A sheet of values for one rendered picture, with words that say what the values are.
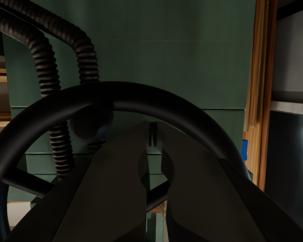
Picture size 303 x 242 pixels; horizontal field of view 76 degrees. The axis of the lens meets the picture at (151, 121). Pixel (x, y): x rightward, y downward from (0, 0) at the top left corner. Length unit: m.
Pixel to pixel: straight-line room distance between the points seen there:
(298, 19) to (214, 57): 1.66
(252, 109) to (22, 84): 1.67
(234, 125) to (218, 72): 0.10
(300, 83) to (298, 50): 0.26
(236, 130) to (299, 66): 1.54
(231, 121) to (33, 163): 0.39
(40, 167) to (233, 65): 0.41
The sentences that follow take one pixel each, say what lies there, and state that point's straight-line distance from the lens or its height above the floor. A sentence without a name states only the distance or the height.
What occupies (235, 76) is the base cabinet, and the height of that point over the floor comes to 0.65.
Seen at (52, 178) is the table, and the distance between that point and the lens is 0.44.
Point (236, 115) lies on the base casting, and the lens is 0.40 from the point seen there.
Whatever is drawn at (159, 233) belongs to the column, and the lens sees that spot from 0.92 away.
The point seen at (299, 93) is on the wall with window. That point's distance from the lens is 1.89.
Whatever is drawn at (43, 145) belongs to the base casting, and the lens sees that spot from 0.42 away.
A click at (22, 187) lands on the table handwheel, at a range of 0.23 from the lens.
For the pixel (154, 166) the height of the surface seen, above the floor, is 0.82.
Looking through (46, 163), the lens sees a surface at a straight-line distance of 0.43.
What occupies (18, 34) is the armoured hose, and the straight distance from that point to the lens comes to 0.28.
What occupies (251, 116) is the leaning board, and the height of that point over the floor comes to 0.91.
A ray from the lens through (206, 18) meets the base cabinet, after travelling 0.39.
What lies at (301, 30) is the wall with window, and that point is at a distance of 1.97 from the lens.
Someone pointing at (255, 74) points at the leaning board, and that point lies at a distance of 1.81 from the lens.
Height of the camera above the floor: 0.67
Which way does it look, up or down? 10 degrees up
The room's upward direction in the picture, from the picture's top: 179 degrees counter-clockwise
